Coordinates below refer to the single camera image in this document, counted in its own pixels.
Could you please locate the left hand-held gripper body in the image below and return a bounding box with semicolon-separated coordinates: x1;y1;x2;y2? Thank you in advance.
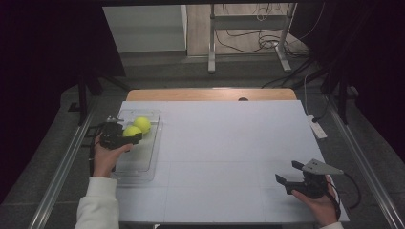
99;116;128;151

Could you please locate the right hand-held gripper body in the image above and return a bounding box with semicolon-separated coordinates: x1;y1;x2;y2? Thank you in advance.
284;158;345;199

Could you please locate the yellow tennis ball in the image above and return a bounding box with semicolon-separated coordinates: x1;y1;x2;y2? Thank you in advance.
133;115;153;135
122;125;143;138

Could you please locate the clear plastic container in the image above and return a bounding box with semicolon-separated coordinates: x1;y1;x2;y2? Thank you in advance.
111;108;164;184

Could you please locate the person's right hand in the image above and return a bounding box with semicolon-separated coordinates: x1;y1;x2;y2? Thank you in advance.
290;187;340;227

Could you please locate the person's left hand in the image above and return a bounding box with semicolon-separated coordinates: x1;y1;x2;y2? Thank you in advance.
92;136;135;179

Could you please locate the white power strip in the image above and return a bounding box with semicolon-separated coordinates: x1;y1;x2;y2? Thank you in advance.
306;114;329;140

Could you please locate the black metal stand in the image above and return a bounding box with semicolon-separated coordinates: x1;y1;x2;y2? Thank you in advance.
319;73;359;125
67;71;132;127

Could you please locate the wooden table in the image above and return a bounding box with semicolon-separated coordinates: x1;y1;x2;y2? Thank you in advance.
126;88;298;102

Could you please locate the white board table cover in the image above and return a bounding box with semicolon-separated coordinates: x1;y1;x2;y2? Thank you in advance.
79;100;351;223

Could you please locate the dark curtain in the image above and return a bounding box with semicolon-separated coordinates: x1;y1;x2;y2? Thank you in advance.
0;0;126;204
290;0;405;166

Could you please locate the white cabinet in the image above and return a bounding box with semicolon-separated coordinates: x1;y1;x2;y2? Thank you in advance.
102;4;188;53

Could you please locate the black frame on floor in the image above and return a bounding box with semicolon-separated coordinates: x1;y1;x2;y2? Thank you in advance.
80;125;103;148

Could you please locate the right hand-held gripper black cable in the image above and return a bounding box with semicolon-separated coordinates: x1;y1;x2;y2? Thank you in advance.
326;173;363;220

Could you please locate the aluminium rail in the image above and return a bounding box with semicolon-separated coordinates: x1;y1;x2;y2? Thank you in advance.
326;94;405;229
28;106;98;229

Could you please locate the black floor cable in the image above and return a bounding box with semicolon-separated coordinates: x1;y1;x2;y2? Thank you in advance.
261;56;319;90

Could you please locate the grey metal desk frame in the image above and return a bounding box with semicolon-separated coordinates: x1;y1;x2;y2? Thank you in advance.
207;3;298;74

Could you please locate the tangle of floor cables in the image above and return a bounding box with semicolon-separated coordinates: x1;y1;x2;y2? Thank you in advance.
214;3;311;60

